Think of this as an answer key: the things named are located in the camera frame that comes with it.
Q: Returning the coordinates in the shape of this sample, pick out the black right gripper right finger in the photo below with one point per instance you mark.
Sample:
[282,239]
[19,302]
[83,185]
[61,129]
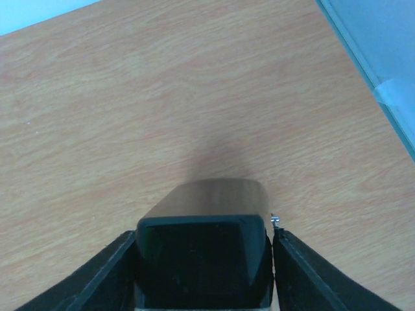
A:
[307,281]

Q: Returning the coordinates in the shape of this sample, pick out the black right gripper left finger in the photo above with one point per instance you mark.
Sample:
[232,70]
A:
[104,282]

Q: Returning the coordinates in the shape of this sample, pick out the black metronome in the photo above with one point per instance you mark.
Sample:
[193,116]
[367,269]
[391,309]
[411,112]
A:
[205,246]

